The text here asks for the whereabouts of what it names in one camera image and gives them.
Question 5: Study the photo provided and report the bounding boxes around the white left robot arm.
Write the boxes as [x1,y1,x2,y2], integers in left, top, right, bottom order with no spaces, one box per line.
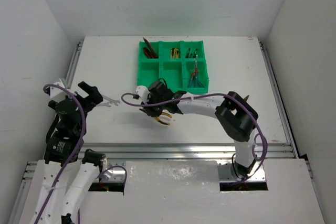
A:
[31,81,107,223]

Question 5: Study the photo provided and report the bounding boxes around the yellow handle needle-nose pliers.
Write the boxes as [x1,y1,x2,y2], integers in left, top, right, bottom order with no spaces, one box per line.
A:
[154,112,173,126]

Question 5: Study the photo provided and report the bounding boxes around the green six-compartment bin tray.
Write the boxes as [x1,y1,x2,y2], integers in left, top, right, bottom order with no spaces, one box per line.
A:
[137,40,209,94]

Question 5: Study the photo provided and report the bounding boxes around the red black utility knife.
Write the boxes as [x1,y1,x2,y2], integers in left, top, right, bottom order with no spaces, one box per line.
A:
[142,37,159,59]

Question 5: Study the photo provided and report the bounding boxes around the silver open-end wrench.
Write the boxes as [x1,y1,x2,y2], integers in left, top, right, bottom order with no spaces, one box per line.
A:
[102,94,120,106]
[97,102,111,107]

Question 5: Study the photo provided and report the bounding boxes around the red black box cutter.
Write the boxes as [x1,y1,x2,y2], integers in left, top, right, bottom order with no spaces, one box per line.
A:
[143,47,154,59]

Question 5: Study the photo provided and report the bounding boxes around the small yellow black cutter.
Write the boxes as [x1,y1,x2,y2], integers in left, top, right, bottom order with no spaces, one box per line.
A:
[174,48,180,59]

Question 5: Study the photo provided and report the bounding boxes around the yellow black utility knife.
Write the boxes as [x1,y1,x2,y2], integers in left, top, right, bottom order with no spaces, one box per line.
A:
[170,48,175,59]

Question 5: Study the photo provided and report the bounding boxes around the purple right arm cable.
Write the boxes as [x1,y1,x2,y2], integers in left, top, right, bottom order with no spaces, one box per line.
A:
[121,92,268,184]

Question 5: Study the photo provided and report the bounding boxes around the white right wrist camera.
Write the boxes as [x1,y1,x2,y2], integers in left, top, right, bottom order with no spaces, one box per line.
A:
[135,86,150,104]

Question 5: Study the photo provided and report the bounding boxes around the blue red handle screwdriver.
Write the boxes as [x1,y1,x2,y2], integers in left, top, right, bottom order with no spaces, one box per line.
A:
[188,68,197,88]

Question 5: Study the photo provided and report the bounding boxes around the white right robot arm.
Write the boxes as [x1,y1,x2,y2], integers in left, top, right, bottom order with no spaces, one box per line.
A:
[135,81,258,178]

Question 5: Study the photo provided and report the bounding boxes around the aluminium front rail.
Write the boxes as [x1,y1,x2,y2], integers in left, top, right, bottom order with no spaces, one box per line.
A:
[25,142,313,183]

